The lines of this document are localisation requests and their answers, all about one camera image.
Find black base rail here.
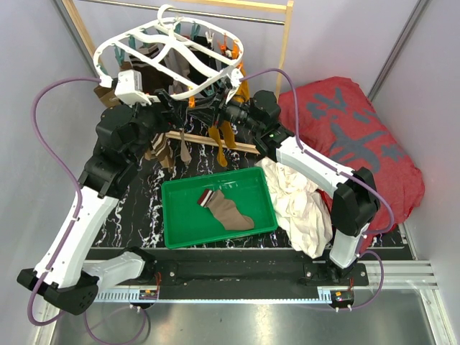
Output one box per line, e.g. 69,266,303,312
89,247,371,303

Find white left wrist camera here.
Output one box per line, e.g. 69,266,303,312
114,70,151,106

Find wooden clothes rack frame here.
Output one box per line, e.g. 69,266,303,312
52,1,294,155

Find yellow socks with striped cuffs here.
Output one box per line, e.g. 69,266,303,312
208,60,250,168

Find green plastic tray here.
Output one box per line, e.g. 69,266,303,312
161,167,278,249

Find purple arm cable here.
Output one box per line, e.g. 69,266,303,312
240,68,396,311
27,75,149,345

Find red pillow with blue pattern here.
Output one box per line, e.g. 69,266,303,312
278,77,425,224

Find brown white striped sock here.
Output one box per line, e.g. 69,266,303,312
156,134,175,171

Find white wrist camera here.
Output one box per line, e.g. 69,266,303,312
114,70,151,106
225,68,244,103

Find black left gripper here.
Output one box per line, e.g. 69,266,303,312
122,88,189,164

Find tan brown sock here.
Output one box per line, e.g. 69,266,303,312
93,86,121,108

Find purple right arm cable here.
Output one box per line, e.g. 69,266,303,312
240,68,396,311

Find white round clip hanger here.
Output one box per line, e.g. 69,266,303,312
93,4,246,101

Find taupe sock maroon cuff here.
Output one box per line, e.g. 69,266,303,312
180,128,191,165

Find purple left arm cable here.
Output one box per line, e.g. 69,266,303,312
27,75,149,345

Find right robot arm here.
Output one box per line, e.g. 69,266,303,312
193,91,380,285

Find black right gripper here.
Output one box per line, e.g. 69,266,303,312
188,83,263,134

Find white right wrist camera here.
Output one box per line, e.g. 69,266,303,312
225,68,244,103

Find white crumpled cloth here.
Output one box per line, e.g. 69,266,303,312
255,157,333,259

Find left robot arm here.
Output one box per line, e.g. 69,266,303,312
17,90,189,316

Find black striped sock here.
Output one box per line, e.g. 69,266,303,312
186,35,220,91

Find metal hanging rod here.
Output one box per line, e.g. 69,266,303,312
81,0,285,26

